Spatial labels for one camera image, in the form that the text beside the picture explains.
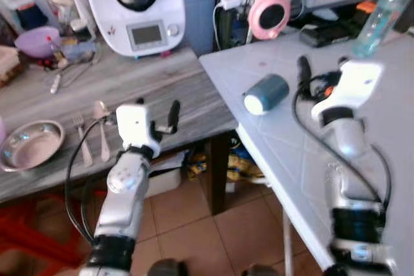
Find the black flat box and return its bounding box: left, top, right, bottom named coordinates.
left=298, top=20, right=364, bottom=48

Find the teal ceramic mug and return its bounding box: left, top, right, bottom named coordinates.
left=243, top=74, right=290, bottom=116

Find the silver spoon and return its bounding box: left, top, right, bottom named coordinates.
left=93, top=100, right=113, bottom=163

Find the white plastic storage bin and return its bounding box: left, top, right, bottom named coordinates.
left=145, top=153, right=186, bottom=200

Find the clear plastic water bottle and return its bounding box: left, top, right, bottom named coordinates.
left=352, top=0, right=414, bottom=58

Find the pink round desk fan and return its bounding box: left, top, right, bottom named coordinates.
left=248, top=0, right=292, bottom=41

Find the silver fork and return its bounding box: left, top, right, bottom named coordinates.
left=72, top=114, right=92, bottom=167

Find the dark wooden table leg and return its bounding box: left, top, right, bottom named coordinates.
left=206, top=133, right=232, bottom=217

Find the white kitchen cooking appliance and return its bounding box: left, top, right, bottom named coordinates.
left=83, top=0, right=188, bottom=58

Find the stainless steel bowl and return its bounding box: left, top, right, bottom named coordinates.
left=0, top=119, right=66, bottom=173

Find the purple plastic bowl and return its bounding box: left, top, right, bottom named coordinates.
left=14, top=25, right=63, bottom=59

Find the grey robot left leg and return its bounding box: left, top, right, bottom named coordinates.
left=147, top=259, right=190, bottom=276

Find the grey robot leg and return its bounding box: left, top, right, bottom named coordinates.
left=147, top=259, right=190, bottom=276
left=242, top=264, right=280, bottom=276

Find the grey robot right leg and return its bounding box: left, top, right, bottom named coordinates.
left=242, top=264, right=280, bottom=276

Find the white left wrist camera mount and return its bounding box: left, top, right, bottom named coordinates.
left=115, top=102, right=162, bottom=158

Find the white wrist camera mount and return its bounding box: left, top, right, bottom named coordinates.
left=311, top=59, right=384, bottom=125
left=115, top=102, right=162, bottom=158

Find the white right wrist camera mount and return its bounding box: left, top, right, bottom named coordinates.
left=311, top=59, right=384, bottom=125

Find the white handled table knife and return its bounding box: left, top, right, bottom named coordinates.
left=49, top=73, right=63, bottom=94

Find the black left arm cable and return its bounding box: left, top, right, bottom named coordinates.
left=64, top=130, right=121, bottom=246

